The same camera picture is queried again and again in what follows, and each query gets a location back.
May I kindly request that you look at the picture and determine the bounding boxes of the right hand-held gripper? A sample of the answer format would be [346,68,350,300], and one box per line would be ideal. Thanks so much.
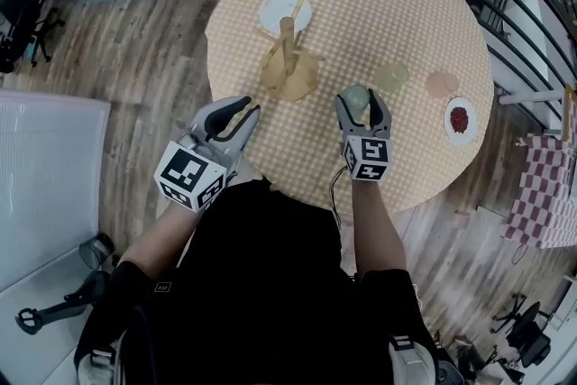
[334,90,392,184]

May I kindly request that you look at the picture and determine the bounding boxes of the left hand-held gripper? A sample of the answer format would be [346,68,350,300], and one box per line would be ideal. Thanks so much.
[153,96,262,214]

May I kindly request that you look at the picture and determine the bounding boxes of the translucent green cup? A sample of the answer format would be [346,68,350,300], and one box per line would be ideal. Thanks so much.
[341,84,372,125]

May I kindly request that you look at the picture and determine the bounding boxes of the wooden mug tree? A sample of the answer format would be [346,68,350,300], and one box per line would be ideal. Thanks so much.
[252,0,326,103]

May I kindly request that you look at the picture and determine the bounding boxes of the translucent pink cup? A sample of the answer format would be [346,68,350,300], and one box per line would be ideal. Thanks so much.
[426,70,461,99]

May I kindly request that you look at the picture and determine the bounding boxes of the person's left forearm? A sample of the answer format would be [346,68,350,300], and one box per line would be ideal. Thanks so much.
[117,201,205,281]

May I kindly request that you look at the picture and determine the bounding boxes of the person's right forearm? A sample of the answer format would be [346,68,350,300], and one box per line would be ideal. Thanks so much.
[350,178,409,277]

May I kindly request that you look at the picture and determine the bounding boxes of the yellow checked tablecloth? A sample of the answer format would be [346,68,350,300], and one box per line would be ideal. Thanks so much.
[205,0,496,215]

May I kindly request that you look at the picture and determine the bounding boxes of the red beans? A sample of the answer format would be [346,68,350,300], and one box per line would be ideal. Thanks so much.
[449,105,471,134]

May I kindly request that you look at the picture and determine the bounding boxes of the small white dish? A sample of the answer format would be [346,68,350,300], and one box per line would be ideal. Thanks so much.
[443,96,480,147]

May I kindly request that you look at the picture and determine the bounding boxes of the white round plate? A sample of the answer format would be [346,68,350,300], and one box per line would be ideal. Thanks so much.
[258,0,314,35]

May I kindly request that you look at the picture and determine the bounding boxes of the person's black clothing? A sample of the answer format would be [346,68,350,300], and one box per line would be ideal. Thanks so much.
[73,179,442,385]

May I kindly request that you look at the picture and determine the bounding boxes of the black waste bin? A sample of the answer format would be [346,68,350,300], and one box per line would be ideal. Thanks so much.
[78,233,115,272]

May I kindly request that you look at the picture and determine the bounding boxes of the red checked cloth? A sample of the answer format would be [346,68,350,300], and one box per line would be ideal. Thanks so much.
[501,133,577,250]

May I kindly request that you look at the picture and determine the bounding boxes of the white ribbed panel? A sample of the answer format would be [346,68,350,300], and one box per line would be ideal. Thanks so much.
[0,88,113,293]

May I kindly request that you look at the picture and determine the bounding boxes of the black office chair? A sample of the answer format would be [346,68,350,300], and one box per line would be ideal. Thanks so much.
[0,0,67,74]
[490,291,556,370]

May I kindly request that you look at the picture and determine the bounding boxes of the thin black cable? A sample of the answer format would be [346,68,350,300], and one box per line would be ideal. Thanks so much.
[329,165,344,233]

